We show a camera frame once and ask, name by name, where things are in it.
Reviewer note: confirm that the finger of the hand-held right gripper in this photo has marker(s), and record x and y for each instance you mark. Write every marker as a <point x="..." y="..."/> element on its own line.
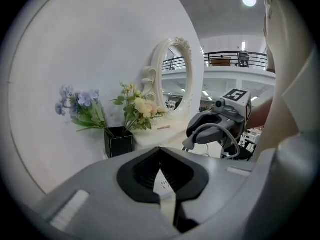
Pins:
<point x="197" y="120"/>
<point x="212" y="135"/>

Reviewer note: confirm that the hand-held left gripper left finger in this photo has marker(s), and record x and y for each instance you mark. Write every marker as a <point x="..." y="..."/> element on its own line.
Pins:
<point x="100" y="196"/>

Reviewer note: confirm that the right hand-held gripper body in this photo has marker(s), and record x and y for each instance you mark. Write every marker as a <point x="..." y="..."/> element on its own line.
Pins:
<point x="237" y="104"/>

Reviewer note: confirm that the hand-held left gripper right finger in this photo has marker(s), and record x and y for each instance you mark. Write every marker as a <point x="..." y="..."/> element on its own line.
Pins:
<point x="225" y="191"/>

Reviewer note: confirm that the pink pen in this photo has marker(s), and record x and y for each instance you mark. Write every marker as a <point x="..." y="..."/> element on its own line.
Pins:
<point x="163" y="127"/>

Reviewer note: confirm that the white carved dressing table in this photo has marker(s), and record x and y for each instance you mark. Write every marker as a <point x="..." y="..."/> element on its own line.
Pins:
<point x="160" y="139"/>

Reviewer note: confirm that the white oval framed mirror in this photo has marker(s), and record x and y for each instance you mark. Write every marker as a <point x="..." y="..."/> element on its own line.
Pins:
<point x="175" y="84"/>

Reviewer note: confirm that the brown wooden box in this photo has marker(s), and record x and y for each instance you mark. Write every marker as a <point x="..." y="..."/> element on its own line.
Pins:
<point x="221" y="62"/>

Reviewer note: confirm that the black balcony railing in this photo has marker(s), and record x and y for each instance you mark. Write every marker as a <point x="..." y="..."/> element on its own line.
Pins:
<point x="220" y="53"/>

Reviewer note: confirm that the black square vase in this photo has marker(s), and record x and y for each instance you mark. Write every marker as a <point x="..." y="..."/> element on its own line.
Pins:
<point x="118" y="144"/>

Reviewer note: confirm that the yellow flower bouquet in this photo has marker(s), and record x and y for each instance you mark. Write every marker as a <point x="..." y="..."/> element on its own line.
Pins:
<point x="141" y="105"/>

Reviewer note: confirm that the person's beige t-shirt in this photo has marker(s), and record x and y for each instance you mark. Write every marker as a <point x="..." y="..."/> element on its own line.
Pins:
<point x="287" y="59"/>

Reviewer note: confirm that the blue flower bouquet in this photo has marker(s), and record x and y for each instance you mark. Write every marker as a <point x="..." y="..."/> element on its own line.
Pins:
<point x="86" y="99"/>

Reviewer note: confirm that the round ceiling lamp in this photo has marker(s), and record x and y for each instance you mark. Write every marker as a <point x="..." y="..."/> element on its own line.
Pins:
<point x="249" y="0"/>

